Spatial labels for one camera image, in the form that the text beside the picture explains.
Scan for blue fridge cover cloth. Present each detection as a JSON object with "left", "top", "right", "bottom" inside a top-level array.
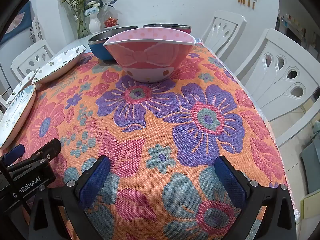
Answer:
[{"left": 0, "top": 1, "right": 33, "bottom": 45}]

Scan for white carved corner shelf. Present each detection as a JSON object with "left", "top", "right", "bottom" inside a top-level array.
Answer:
[{"left": 30, "top": 15, "right": 44, "bottom": 42}]

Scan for grey-blue container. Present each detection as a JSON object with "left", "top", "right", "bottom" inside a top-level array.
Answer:
[{"left": 299, "top": 120, "right": 320, "bottom": 195}]

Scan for cluttered background shelf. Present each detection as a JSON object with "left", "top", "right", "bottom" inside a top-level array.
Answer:
[{"left": 276, "top": 9, "right": 320, "bottom": 53}]

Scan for pale yellow sheet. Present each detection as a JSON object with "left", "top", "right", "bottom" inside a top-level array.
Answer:
[{"left": 300, "top": 192, "right": 320, "bottom": 221}]

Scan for white floral hexagonal plate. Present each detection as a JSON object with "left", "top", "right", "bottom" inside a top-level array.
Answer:
[
  {"left": 0, "top": 84, "right": 37, "bottom": 150},
  {"left": 6, "top": 71, "right": 37, "bottom": 105},
  {"left": 31, "top": 45, "right": 87, "bottom": 84}
]

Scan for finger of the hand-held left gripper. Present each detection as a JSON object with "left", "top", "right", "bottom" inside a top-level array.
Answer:
[
  {"left": 5, "top": 138, "right": 62, "bottom": 174},
  {"left": 0, "top": 144, "right": 26, "bottom": 167}
]

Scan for red lidded teacup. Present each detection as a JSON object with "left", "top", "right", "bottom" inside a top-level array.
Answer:
[{"left": 103, "top": 17, "right": 120, "bottom": 28}]

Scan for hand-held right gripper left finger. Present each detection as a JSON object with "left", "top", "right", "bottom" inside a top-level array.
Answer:
[{"left": 29, "top": 155, "right": 112, "bottom": 240}]

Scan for blue steel bowl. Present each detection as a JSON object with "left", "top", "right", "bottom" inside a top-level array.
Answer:
[{"left": 87, "top": 26, "right": 139, "bottom": 61}]

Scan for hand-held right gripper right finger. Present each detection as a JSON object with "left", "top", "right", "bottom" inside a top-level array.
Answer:
[{"left": 214, "top": 156, "right": 298, "bottom": 240}]

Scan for pink cartoon bowl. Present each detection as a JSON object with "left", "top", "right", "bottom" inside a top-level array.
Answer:
[{"left": 103, "top": 27, "right": 196, "bottom": 83}]

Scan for blue artificial flowers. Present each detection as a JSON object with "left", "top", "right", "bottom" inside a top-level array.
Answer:
[{"left": 84, "top": 0, "right": 117, "bottom": 18}]

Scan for floral woven tablecloth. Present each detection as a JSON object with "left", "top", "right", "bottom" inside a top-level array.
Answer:
[{"left": 0, "top": 40, "right": 300, "bottom": 240}]

